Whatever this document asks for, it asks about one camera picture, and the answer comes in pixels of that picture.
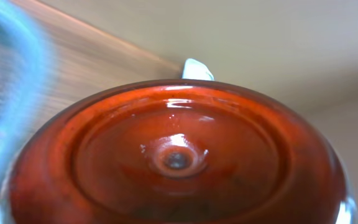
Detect green lid white jar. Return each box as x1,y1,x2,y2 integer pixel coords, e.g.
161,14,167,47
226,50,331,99
0,80,357,223

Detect grey plastic mesh basket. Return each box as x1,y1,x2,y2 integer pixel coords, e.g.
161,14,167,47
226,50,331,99
0,0,58,224

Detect white barcode scanner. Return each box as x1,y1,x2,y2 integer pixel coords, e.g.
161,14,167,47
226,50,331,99
181,58,214,81

